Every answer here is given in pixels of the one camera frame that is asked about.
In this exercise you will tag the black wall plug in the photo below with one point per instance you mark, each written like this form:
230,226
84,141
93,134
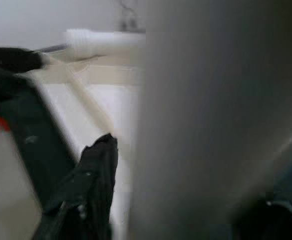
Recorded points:
128,24

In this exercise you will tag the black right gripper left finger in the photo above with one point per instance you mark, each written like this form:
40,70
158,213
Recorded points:
95,180

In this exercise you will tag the white plastic table leg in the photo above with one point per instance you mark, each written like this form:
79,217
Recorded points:
105,43
198,100

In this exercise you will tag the white plastic table top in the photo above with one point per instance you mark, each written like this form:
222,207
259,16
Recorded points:
90,105

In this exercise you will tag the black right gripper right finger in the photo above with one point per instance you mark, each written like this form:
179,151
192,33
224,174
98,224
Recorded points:
273,222

